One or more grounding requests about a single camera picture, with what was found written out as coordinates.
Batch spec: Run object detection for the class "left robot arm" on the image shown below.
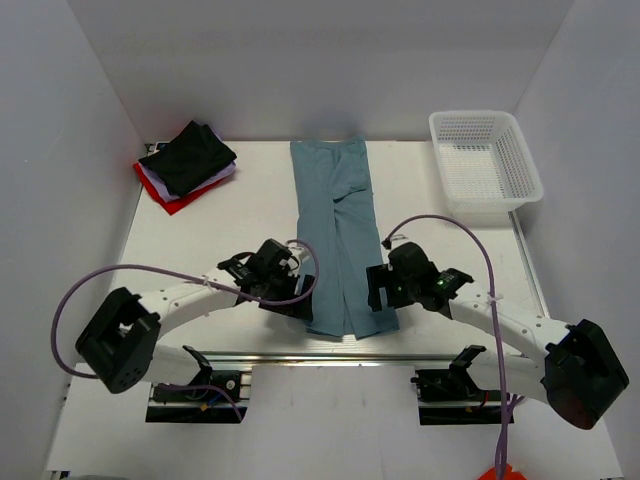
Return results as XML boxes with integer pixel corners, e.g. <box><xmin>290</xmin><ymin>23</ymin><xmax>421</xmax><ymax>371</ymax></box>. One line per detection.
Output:
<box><xmin>75</xmin><ymin>239</ymin><xmax>319</xmax><ymax>399</ymax></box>

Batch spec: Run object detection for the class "teal blue t-shirt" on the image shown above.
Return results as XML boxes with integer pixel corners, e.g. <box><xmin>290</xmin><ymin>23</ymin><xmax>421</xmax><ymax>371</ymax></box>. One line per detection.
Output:
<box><xmin>290</xmin><ymin>138</ymin><xmax>399</xmax><ymax>339</ymax></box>

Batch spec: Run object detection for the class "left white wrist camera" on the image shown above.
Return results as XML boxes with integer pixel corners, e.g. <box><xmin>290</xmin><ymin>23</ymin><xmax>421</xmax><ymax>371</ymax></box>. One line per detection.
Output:
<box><xmin>285</xmin><ymin>242</ymin><xmax>310</xmax><ymax>270</ymax></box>

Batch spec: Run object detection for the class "black folded t-shirt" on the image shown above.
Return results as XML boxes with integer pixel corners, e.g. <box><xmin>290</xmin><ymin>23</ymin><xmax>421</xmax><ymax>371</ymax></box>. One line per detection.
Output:
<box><xmin>141</xmin><ymin>121</ymin><xmax>237</xmax><ymax>197</ymax></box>

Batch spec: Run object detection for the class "white plastic basket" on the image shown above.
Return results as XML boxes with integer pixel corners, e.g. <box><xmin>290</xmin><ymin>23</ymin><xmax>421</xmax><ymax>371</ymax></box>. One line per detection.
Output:
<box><xmin>429</xmin><ymin>110</ymin><xmax>544</xmax><ymax>216</ymax></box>

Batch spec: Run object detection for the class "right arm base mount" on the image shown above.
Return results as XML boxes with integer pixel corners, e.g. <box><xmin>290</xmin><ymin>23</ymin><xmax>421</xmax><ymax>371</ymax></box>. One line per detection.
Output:
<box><xmin>411</xmin><ymin>369</ymin><xmax>501</xmax><ymax>426</ymax></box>

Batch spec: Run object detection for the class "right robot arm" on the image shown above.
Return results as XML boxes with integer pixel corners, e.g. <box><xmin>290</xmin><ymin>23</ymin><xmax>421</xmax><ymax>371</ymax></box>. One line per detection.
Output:
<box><xmin>366</xmin><ymin>242</ymin><xmax>629</xmax><ymax>430</ymax></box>

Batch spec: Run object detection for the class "red folded t-shirt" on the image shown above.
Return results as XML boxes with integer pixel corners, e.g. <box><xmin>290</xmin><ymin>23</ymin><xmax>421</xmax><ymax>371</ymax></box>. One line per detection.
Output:
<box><xmin>133</xmin><ymin>163</ymin><xmax>222</xmax><ymax>215</ymax></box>

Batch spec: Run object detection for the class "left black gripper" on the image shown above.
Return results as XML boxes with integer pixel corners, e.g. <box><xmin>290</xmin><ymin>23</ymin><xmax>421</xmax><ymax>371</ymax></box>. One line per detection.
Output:
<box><xmin>260</xmin><ymin>269</ymin><xmax>315</xmax><ymax>322</ymax></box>

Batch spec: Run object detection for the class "orange object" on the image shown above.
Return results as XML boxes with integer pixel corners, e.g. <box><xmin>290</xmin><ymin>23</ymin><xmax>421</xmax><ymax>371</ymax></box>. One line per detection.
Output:
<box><xmin>478</xmin><ymin>464</ymin><xmax>527</xmax><ymax>480</ymax></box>

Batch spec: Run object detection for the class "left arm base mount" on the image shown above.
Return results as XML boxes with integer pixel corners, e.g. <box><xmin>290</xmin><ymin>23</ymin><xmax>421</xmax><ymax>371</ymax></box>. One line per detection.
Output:
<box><xmin>145</xmin><ymin>364</ymin><xmax>252</xmax><ymax>425</ymax></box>

